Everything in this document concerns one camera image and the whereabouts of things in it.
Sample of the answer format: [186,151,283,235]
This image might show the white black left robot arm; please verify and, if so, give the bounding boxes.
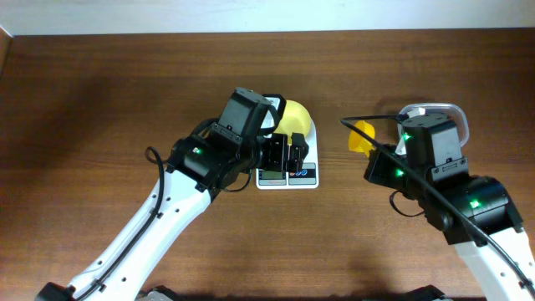
[36,88,315,300]

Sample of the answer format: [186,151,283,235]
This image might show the clear plastic food container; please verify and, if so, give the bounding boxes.
[396,102,471,148]

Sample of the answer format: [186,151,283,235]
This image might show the yellow plastic bowl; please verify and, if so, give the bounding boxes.
[275,100,312,137]

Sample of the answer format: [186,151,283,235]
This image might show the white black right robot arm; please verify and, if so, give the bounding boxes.
[364,113,534,300]

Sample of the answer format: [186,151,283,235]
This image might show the white digital kitchen scale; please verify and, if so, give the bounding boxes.
[255,121,319,190]

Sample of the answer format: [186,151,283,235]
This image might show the yellow plastic scoop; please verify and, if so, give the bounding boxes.
[348,120,375,157]

